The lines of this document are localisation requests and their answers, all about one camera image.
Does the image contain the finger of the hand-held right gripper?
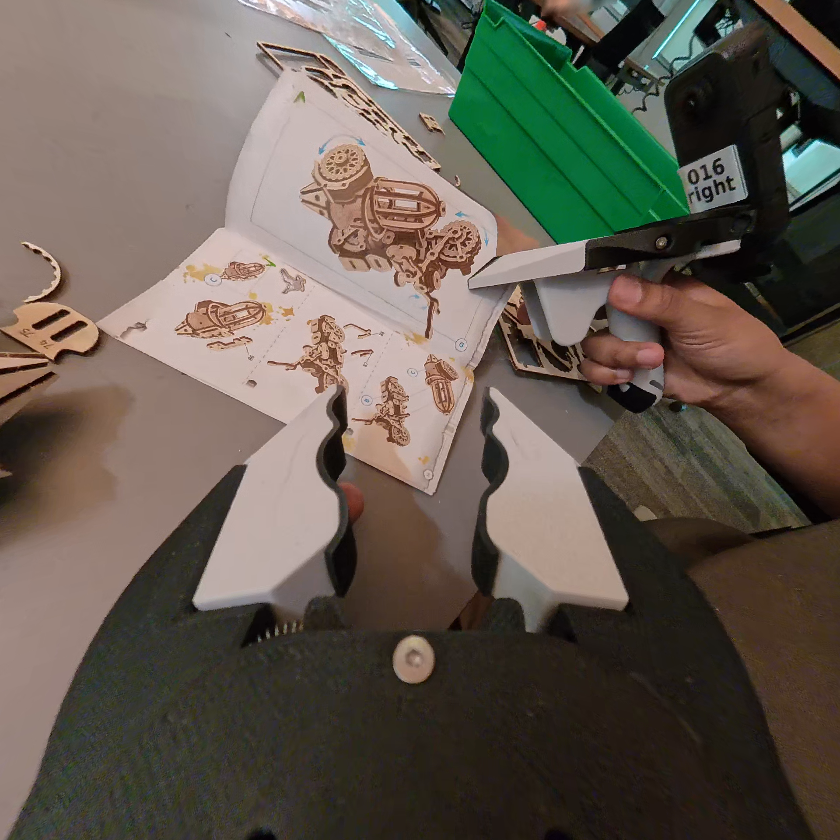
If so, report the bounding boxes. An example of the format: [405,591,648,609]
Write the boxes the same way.
[468,239,742,347]

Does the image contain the clear plastic bag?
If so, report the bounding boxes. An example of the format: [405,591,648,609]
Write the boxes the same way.
[239,0,460,96]

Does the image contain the illustrated instruction booklet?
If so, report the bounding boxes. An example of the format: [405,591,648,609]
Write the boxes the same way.
[97,69,519,496]

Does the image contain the wooden sheet with irregular cutouts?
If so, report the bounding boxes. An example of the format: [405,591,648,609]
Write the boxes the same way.
[256,41,442,173]

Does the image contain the person's right forearm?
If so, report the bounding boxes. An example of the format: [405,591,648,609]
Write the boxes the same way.
[715,341,840,526]

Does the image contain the green plastic bin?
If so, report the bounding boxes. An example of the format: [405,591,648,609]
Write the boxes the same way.
[448,0,690,245]

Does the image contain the toothed wooden arc piece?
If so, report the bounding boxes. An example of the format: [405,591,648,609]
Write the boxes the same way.
[20,241,64,304]

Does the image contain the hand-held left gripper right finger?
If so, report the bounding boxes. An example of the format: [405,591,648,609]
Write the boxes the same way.
[471,387,630,631]

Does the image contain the person's right hand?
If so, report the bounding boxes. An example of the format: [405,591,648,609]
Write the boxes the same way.
[581,272,795,421]

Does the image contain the wooden sheet with engraved parts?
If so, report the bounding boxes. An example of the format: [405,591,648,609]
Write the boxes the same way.
[497,289,595,379]

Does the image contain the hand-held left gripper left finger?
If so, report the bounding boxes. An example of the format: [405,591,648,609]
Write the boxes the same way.
[192,386,359,618]

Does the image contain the slotted rounded wooden piece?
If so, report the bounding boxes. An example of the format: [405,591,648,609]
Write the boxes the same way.
[0,302,99,361]

